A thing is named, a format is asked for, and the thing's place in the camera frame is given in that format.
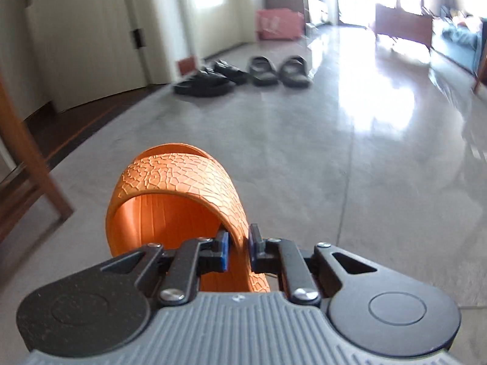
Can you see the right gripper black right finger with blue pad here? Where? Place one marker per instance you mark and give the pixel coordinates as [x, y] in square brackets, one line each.
[373, 307]

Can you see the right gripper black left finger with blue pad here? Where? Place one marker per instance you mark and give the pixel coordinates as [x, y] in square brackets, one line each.
[104, 307]

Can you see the orange slide slipper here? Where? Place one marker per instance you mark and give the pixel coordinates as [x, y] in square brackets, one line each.
[175, 192]

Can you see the brown wooden shoe rack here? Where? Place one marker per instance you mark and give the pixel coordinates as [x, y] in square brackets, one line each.
[30, 179]

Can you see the dark slide sandal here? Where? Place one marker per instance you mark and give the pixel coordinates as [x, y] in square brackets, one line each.
[293, 73]
[262, 72]

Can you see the black sandal far left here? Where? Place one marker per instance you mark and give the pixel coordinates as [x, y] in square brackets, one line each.
[204, 83]

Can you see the black sandal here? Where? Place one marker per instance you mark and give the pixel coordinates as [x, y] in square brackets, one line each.
[204, 83]
[234, 74]

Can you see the white closet door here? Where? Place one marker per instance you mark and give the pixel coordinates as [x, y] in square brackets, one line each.
[85, 49]

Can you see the teal sofa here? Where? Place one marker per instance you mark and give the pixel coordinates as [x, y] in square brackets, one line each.
[460, 37]

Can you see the brown wooden bench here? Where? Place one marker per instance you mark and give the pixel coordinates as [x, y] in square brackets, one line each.
[397, 23]

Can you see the pink cardboard box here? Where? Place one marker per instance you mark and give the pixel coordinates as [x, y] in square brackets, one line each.
[279, 24]

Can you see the wooden cabinet with clutter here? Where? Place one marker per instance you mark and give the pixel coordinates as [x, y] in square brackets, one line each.
[300, 6]

